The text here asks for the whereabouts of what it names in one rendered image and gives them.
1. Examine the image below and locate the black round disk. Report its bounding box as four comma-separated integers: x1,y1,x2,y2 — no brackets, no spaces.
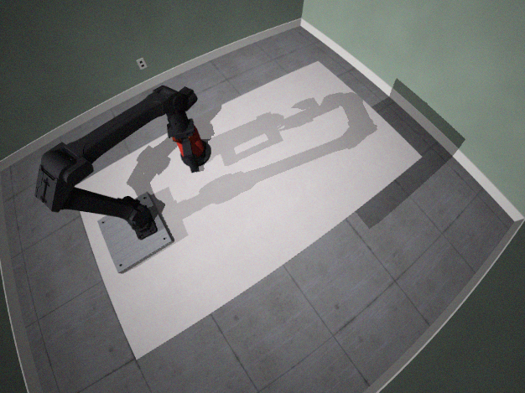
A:
180,140,211,166

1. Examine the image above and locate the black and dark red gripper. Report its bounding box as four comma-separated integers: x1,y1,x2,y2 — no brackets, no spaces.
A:
167,116,195,145

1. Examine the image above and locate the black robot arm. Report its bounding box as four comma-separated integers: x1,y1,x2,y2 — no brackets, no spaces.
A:
34,85,198,240

